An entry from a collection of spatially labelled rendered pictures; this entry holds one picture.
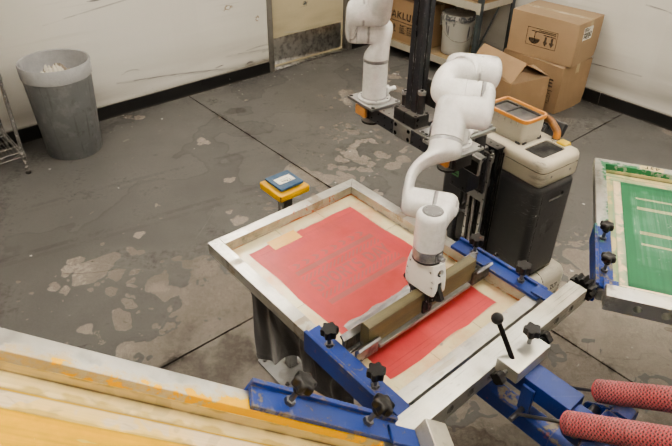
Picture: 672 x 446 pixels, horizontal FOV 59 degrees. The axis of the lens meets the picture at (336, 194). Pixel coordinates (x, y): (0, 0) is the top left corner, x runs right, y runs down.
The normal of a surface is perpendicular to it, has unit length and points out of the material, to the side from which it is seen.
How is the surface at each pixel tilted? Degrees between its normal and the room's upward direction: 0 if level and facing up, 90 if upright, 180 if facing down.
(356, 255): 0
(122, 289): 0
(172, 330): 0
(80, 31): 90
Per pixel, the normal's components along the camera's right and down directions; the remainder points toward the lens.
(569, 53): -0.70, 0.38
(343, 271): 0.01, -0.84
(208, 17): 0.65, 0.42
